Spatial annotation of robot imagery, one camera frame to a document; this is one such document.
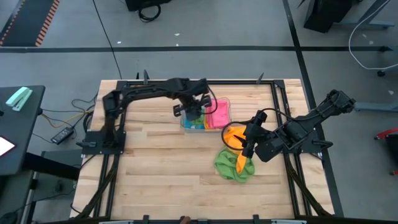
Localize mint green stapler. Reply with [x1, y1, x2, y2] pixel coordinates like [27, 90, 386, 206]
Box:
[5, 86, 34, 112]

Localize thin black floor cable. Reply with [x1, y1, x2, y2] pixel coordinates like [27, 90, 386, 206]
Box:
[92, 0, 123, 79]

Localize large green microfiber towel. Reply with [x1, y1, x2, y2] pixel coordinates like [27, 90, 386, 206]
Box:
[213, 147, 256, 184]

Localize yellow floor cable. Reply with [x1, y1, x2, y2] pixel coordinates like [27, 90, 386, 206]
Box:
[42, 108, 94, 129]

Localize black cable bundle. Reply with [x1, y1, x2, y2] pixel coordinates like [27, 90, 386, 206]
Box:
[40, 92, 99, 134]

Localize coiled black cable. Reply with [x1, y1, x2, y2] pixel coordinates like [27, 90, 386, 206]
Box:
[138, 2, 162, 22]

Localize pink microfiber towel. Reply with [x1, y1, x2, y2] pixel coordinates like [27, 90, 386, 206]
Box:
[205, 99, 231, 129]

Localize black side desk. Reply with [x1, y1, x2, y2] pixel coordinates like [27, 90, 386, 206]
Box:
[0, 85, 46, 177]

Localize black power brick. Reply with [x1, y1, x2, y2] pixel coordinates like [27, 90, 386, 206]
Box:
[50, 126, 75, 146]

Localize white floor cable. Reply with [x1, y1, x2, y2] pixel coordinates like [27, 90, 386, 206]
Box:
[348, 0, 398, 71]

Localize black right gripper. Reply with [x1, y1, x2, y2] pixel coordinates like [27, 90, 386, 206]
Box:
[231, 110, 284, 162]

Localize black equipment stand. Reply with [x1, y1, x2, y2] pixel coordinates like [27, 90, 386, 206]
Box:
[0, 151, 82, 224]

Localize red chair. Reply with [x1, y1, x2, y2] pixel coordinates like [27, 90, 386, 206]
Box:
[374, 127, 398, 177]

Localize small green microfiber towel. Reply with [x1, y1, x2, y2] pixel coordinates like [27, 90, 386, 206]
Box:
[190, 116, 206, 129]

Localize black equipment box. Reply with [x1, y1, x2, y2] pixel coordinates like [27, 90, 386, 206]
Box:
[125, 0, 172, 12]

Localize grey metal desk foot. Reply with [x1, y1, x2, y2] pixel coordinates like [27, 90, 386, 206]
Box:
[353, 101, 398, 112]

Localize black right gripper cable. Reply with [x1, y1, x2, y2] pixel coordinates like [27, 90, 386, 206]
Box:
[221, 108, 282, 152]

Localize clear plastic bin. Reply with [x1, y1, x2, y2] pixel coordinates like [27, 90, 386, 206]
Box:
[180, 97, 233, 134]

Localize black equipment cabinet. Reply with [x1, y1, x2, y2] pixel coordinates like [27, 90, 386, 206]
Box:
[303, 0, 364, 34]

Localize orange-striped black floor mat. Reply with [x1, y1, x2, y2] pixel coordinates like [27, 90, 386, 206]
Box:
[0, 0, 60, 47]

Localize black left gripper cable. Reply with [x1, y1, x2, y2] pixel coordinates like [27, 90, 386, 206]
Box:
[201, 84, 218, 116]

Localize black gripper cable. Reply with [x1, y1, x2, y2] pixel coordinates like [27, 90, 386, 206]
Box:
[221, 108, 282, 152]
[201, 84, 218, 116]

